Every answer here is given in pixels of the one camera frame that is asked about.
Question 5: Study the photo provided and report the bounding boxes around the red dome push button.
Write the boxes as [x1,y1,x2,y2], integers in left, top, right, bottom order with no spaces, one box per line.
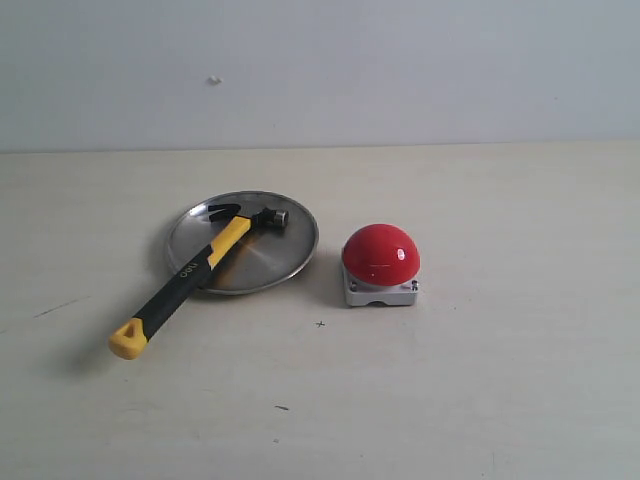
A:
[341,223,421,307]

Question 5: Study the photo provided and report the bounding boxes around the yellow black claw hammer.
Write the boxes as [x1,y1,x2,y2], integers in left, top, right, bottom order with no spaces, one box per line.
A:
[108,202,289,360]

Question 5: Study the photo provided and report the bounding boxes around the round stainless steel plate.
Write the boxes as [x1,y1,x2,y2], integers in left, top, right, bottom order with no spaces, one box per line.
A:
[165,190,319,295]

